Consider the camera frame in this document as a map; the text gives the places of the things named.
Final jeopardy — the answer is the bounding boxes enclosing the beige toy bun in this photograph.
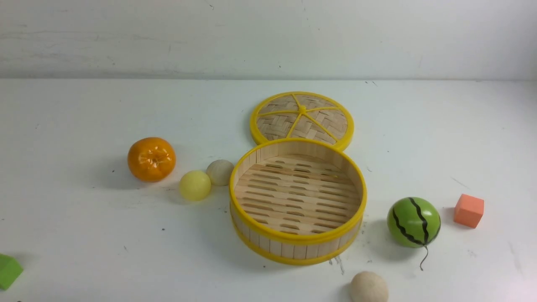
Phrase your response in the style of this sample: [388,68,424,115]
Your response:
[206,160,234,187]

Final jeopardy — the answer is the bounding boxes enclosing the yellow toy bun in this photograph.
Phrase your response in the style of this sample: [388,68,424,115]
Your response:
[178,170,211,201]

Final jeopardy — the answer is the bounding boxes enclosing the cream toy bun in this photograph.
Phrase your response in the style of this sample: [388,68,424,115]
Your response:
[349,271,389,302]

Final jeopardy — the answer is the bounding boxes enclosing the bamboo steamer tray yellow rim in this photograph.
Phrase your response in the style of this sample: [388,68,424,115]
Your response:
[229,138,368,266]

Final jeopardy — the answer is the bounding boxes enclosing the woven bamboo steamer lid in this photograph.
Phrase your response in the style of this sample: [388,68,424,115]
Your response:
[249,91,355,151]

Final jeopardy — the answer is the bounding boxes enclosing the orange toy tangerine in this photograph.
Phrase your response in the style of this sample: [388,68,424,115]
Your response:
[127,136,177,183]

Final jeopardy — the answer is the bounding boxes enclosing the green toy watermelon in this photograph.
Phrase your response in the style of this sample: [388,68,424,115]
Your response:
[387,197,442,271]

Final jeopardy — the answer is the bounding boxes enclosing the orange foam cube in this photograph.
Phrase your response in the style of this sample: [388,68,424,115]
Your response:
[453,194,485,228]

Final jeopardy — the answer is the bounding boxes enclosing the green foam block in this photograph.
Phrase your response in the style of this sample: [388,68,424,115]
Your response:
[0,254,23,291]

